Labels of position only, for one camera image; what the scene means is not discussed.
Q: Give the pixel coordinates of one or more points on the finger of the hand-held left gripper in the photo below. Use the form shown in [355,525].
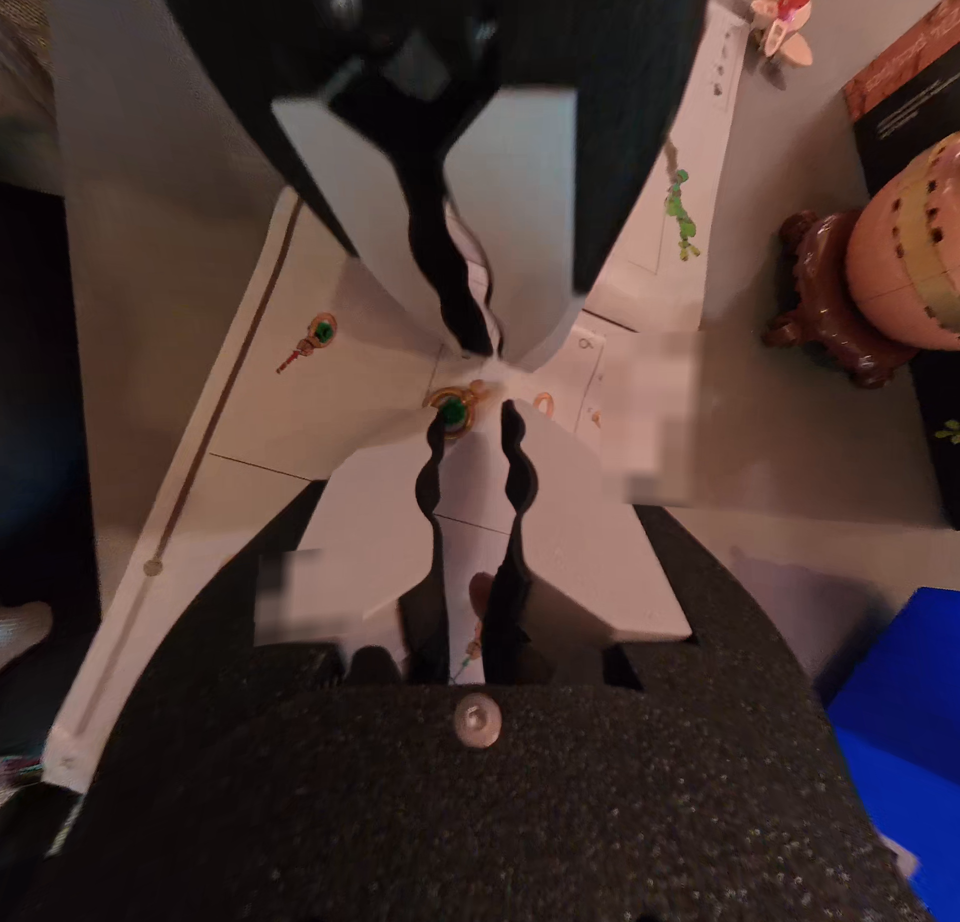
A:
[352,187]
[525,210]

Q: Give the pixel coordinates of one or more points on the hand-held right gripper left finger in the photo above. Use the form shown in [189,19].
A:
[375,502]

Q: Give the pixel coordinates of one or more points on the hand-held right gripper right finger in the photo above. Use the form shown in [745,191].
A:
[585,555]

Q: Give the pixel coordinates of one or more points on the person's right hand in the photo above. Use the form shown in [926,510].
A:
[481,592]

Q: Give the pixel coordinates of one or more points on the white instruction booklet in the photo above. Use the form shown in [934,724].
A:
[360,405]

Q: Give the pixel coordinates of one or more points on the pink brick orchid flower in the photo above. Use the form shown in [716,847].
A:
[787,30]

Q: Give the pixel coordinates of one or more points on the brown brick pot stand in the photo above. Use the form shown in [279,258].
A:
[817,300]

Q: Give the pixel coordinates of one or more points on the dark orchid print product box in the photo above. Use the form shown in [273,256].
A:
[907,120]

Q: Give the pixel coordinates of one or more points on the blue plastic bin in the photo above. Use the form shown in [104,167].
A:
[900,712]

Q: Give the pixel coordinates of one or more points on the pink brick flower pot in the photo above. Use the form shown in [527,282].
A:
[907,262]

